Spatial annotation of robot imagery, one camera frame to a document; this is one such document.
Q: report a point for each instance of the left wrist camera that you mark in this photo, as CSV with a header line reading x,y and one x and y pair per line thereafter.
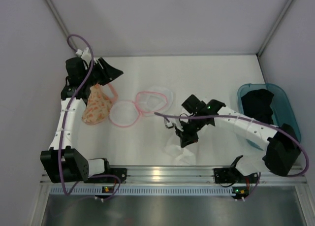
x,y
84,54

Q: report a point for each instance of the black garment in basin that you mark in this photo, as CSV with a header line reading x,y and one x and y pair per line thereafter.
x,y
257,104

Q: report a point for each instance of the right aluminium frame post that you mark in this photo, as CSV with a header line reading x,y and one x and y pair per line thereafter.
x,y
275,25

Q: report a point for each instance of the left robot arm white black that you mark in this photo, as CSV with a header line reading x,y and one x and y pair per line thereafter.
x,y
62,162

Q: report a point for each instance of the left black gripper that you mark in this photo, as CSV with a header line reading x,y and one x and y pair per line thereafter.
x,y
103,70

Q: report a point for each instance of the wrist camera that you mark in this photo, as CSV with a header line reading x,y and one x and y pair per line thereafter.
x,y
84,54
168,124

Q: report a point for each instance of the slotted white cable duct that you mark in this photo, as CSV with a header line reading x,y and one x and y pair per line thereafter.
x,y
159,190

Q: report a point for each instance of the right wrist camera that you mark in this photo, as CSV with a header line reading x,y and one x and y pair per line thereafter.
x,y
168,124

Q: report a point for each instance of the left aluminium frame post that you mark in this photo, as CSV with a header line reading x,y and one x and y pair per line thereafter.
x,y
61,25

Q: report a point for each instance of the aluminium frame post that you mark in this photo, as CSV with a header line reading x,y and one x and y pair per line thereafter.
x,y
275,25
61,25

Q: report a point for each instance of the aluminium front rail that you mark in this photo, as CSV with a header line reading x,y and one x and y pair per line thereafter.
x,y
193,175

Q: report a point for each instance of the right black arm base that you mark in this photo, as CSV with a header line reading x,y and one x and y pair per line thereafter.
x,y
230,175

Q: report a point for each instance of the orange patterned bra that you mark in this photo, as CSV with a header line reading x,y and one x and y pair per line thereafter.
x,y
99,105

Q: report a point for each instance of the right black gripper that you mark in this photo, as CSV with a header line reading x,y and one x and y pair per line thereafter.
x,y
188,133

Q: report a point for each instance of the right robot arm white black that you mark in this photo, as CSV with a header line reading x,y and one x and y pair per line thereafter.
x,y
278,144

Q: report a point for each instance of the white mesh laundry bag pink trim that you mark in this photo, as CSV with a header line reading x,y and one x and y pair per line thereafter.
x,y
125,113

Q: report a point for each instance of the white bra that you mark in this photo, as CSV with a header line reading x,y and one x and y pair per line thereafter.
x,y
181,156

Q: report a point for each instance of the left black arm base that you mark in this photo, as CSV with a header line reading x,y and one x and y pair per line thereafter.
x,y
113,175

